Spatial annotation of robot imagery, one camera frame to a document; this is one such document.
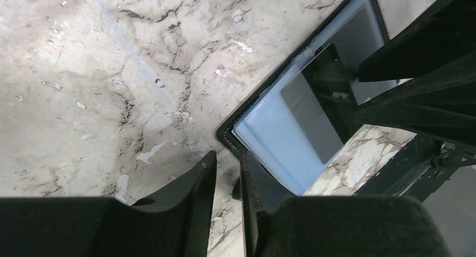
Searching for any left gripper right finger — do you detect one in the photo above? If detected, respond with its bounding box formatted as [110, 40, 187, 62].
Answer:
[240, 152, 450, 256]

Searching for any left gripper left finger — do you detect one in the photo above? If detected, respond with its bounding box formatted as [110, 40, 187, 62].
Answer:
[1, 151, 217, 256]

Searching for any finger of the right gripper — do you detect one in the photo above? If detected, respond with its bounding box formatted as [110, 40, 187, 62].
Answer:
[358, 0, 475, 82]
[354, 52, 475, 148]

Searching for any black credit card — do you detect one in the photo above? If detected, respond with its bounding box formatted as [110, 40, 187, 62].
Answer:
[281, 44, 361, 163]
[313, 7, 397, 104]

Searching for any black card holder wallet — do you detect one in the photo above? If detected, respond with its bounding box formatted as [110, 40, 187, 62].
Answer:
[216, 0, 388, 195]

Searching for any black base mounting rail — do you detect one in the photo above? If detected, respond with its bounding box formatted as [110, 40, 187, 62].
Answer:
[354, 135, 475, 201]

